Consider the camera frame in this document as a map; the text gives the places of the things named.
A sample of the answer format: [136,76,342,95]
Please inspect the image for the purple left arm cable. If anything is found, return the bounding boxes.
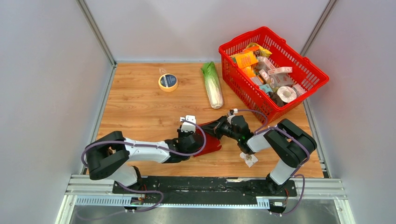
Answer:
[81,119,207,221]

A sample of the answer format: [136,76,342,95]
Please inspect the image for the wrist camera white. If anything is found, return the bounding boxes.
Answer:
[226,108,238,124]
[180,115,196,133]

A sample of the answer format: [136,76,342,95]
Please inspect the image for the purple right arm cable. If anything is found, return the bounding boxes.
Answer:
[232,109,311,217]

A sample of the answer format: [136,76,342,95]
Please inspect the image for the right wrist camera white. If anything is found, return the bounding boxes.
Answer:
[226,108,238,124]

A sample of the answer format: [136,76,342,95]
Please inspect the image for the pink white long box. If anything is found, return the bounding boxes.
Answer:
[268,66,293,75]

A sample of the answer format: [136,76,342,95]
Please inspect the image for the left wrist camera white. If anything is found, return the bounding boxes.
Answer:
[180,115,196,133]

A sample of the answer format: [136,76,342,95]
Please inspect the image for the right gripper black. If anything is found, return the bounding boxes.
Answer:
[199,115,240,142]

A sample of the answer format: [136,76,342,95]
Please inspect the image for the napa cabbage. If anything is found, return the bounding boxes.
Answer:
[201,62,224,109]

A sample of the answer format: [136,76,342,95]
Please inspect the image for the small clear plastic packet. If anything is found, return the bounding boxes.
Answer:
[240,152,258,168]

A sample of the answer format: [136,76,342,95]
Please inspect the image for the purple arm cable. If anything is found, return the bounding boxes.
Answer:
[232,109,311,217]
[81,119,207,221]

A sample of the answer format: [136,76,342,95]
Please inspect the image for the aluminium frame rail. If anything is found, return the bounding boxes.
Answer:
[65,175,347,209]

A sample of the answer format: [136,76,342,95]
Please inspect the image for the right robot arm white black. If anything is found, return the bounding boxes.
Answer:
[201,115,318,196]

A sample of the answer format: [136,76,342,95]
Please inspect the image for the yellow masking tape roll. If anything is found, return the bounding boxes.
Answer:
[158,73,178,92]

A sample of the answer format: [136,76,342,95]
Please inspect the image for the toilet paper roll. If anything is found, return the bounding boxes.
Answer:
[276,86,297,103]

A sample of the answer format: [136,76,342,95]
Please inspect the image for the orange snack box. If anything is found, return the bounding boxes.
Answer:
[231,51,258,69]

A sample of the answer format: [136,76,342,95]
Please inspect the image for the red plastic shopping basket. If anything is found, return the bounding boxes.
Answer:
[219,27,329,123]

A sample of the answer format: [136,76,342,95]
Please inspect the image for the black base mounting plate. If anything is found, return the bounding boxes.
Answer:
[131,176,297,205]

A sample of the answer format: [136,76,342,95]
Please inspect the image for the yellow snack bag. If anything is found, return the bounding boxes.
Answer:
[243,42,272,58]

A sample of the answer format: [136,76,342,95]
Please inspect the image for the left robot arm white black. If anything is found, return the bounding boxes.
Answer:
[82,131,205,194]

